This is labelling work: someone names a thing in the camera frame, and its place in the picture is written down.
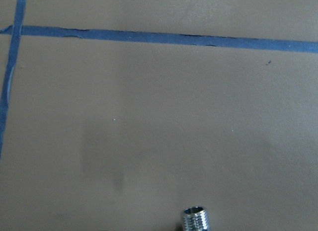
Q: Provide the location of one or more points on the chrome tee pipe fitting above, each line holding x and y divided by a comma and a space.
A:
195, 219

